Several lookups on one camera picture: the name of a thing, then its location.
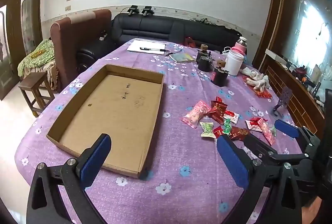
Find white paper sheets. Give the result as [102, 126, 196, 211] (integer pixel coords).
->
[127, 40, 166, 54]

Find black cup red label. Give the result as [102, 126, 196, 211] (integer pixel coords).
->
[211, 59, 230, 87]

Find green twist candy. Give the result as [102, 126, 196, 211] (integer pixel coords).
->
[223, 118, 232, 135]

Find wooden cabinet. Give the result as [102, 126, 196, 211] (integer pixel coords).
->
[259, 58, 327, 136]

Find black pen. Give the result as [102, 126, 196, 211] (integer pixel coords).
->
[139, 47, 166, 53]

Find beige fringed cloth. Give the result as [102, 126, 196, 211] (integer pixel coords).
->
[47, 60, 59, 89]

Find black cup wooden clip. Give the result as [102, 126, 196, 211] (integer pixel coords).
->
[196, 44, 210, 64]

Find green white candy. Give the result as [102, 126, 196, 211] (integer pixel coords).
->
[200, 121, 214, 139]

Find wooden stool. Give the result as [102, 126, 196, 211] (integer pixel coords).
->
[18, 72, 55, 118]

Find purple floral tablecloth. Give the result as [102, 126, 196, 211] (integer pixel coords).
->
[14, 38, 325, 224]

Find pink thermos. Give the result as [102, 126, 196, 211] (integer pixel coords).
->
[231, 37, 247, 54]

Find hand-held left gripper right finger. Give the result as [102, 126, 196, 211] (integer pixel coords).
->
[216, 134, 304, 224]

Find wooden door frame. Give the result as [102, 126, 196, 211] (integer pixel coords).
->
[253, 0, 288, 69]

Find white jar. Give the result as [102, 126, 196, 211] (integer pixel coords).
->
[225, 50, 245, 76]

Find white gloves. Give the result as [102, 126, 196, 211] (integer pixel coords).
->
[241, 67, 270, 91]

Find cardboard tray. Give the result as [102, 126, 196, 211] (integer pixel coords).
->
[47, 64, 165, 179]

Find pink candy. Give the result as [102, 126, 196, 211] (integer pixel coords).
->
[258, 119, 275, 146]

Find brown armchair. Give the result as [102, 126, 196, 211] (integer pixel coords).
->
[50, 9, 112, 92]

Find pink snack packet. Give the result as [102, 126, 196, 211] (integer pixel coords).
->
[182, 100, 212, 128]

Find green yellow booklet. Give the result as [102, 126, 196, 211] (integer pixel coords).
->
[169, 52, 198, 63]

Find flat red packet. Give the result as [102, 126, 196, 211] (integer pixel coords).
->
[242, 76, 273, 98]

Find purple metal stand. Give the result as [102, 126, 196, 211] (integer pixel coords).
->
[272, 86, 292, 114]

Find black leather sofa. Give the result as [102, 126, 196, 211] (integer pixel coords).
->
[78, 12, 247, 66]

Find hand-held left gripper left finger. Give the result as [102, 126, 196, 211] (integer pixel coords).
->
[26, 133, 112, 224]

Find wooden glass door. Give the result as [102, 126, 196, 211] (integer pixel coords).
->
[0, 0, 46, 101]

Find green blanket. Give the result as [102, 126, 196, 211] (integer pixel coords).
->
[18, 39, 56, 76]

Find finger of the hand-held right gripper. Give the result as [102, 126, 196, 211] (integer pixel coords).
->
[274, 119, 321, 152]
[244, 134, 312, 166]

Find crinkled dark red snack packet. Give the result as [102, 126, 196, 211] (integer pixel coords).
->
[229, 126, 251, 141]

